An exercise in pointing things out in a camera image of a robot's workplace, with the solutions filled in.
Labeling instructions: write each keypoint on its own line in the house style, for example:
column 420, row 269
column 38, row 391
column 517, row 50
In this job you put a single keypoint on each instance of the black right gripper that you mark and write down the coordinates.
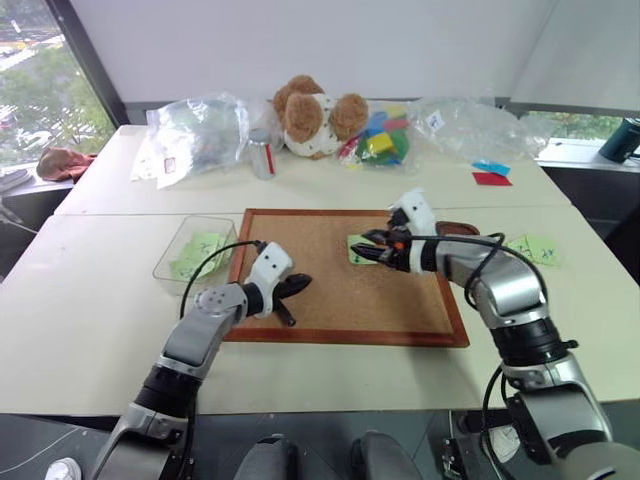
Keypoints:
column 399, row 255

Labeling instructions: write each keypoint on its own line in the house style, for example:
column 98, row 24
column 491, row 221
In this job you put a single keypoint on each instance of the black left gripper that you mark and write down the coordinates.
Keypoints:
column 282, row 292

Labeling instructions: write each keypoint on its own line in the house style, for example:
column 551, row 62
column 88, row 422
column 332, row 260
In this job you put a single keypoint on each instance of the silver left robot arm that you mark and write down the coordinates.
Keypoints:
column 199, row 336

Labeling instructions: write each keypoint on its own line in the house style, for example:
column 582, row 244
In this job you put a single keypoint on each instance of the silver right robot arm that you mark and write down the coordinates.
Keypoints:
column 511, row 286

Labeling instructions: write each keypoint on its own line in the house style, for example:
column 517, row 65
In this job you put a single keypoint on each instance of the green sticky note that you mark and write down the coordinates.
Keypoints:
column 202, row 244
column 520, row 245
column 546, row 255
column 182, row 267
column 354, row 244

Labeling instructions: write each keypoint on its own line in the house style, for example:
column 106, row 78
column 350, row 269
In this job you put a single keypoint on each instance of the brown tray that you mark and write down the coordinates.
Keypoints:
column 457, row 229

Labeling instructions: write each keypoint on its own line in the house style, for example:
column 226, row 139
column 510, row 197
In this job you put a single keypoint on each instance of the clear plastic box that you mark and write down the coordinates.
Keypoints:
column 172, row 282

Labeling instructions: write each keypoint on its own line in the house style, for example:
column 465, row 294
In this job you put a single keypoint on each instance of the bag of colourful blocks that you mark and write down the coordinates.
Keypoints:
column 382, row 140

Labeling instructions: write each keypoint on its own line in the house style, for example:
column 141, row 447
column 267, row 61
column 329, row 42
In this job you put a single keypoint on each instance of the red card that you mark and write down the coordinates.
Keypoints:
column 492, row 179

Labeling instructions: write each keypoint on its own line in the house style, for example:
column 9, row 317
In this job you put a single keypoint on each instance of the blue card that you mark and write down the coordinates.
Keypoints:
column 492, row 166

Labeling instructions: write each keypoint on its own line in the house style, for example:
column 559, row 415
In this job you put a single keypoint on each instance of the brown teddy bear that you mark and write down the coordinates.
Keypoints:
column 310, row 117

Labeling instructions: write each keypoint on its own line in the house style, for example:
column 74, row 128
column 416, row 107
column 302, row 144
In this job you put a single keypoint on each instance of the silver can with red stripe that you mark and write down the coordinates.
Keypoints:
column 261, row 155

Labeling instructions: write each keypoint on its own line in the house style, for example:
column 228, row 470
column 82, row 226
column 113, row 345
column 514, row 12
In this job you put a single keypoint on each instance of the crumpled clear plastic bag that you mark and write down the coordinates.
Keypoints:
column 475, row 130

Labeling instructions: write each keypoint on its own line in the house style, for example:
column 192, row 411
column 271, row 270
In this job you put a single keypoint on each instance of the dark grey rounded shape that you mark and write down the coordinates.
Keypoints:
column 267, row 457
column 385, row 457

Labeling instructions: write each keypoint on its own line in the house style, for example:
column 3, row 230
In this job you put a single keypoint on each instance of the clear zip bag with label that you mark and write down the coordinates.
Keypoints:
column 195, row 135

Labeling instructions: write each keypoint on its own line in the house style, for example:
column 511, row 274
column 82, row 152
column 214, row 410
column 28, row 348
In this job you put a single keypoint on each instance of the black device with white dial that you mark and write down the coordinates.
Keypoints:
column 465, row 450

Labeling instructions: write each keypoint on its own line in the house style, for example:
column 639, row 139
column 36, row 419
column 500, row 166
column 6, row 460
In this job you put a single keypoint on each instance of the dark green mug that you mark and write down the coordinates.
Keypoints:
column 620, row 140

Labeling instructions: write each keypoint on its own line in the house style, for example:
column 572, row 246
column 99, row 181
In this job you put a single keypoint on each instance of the reddish brown cloth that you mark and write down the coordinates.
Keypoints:
column 62, row 164

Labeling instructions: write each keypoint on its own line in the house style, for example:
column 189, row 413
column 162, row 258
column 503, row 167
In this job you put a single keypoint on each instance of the white round object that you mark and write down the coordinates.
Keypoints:
column 62, row 470

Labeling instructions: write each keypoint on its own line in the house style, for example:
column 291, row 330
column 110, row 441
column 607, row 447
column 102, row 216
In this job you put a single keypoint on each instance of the cork board with wooden frame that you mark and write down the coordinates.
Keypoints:
column 325, row 280

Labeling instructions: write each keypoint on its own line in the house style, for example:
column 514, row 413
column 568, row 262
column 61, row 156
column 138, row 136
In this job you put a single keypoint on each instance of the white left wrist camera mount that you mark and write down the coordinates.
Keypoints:
column 272, row 264

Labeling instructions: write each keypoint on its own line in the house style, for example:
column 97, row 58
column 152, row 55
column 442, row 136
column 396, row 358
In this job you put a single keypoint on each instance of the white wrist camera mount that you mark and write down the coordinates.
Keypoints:
column 417, row 212
column 272, row 264

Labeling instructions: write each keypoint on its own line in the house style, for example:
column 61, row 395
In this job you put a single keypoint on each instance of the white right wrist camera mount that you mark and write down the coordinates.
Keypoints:
column 417, row 212

